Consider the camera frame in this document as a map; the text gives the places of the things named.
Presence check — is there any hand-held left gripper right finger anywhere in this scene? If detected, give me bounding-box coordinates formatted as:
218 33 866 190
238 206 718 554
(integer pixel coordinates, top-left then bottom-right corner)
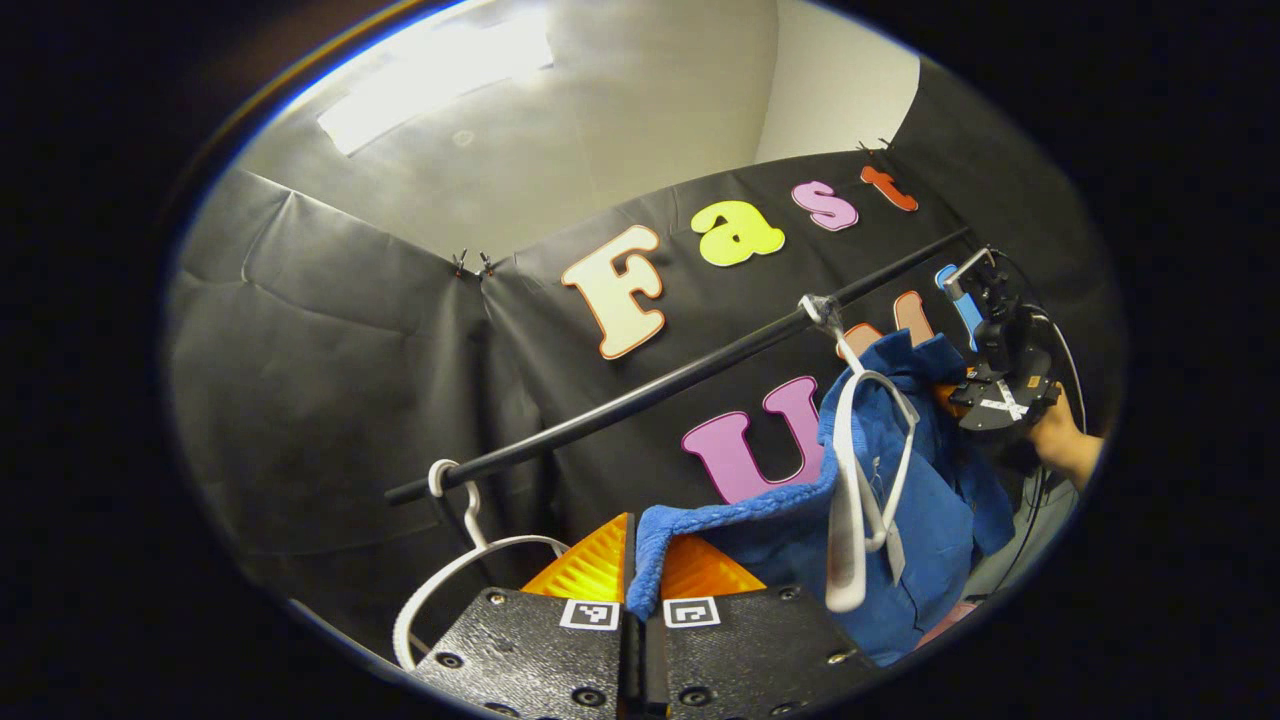
643 533 883 720

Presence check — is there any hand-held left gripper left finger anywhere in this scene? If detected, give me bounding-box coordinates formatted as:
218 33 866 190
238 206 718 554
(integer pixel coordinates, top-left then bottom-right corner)
413 512 642 720

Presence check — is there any blue shirt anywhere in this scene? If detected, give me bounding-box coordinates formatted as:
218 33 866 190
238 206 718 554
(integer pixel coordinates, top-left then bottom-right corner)
625 330 1016 666

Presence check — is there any white clothes hanger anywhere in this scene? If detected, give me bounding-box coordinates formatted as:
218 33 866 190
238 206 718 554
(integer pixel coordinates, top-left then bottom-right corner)
393 458 571 671
800 295 921 613

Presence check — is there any black clothes rack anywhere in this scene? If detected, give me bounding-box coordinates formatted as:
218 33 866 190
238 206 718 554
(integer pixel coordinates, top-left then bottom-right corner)
385 228 971 506

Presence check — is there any black backdrop cloth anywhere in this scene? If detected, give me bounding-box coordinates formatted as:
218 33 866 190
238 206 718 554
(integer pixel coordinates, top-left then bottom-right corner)
165 60 1126 681

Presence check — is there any ceiling light panel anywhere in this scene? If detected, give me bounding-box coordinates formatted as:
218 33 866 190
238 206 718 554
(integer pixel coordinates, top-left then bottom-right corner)
318 10 556 157

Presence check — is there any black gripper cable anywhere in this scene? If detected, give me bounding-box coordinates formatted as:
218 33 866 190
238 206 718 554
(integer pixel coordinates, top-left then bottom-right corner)
990 305 1091 601

